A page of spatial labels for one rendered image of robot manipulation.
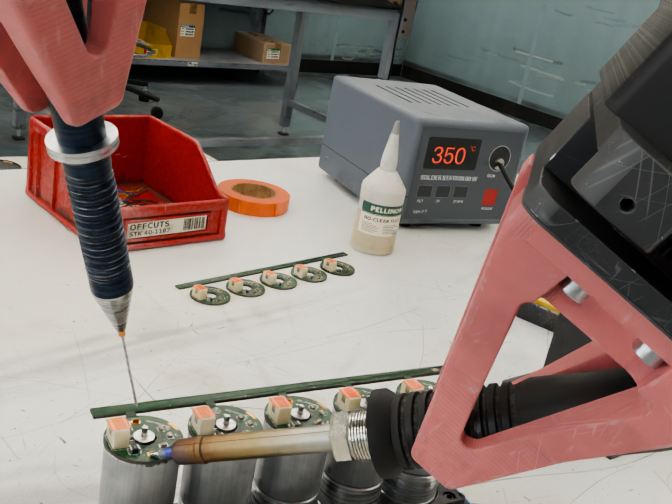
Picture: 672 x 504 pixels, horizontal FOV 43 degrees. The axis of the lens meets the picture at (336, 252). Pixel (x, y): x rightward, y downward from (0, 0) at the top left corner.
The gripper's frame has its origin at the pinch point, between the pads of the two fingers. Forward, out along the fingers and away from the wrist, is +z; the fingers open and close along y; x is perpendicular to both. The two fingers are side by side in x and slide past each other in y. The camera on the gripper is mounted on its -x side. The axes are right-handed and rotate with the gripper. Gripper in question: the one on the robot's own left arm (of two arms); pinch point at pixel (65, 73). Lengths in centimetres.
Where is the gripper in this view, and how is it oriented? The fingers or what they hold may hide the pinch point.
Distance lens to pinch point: 19.3
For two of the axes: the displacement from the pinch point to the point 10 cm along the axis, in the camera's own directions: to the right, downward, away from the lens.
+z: 0.0, 8.1, 5.9
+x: -5.2, 5.0, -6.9
